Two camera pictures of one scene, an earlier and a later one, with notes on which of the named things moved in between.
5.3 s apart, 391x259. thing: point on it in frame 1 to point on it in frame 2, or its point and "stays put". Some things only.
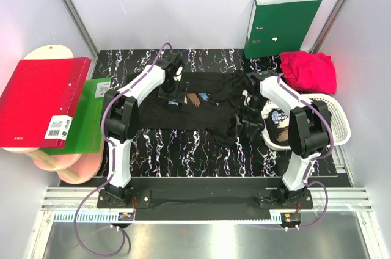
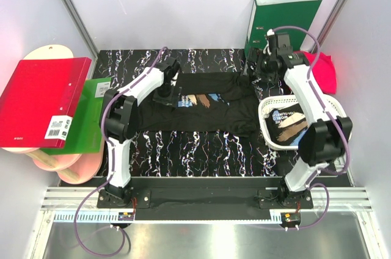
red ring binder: [38, 101] stays put
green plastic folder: [85, 132] stays put
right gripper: [245, 119] to [253, 58]
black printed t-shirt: [211, 101] stays put
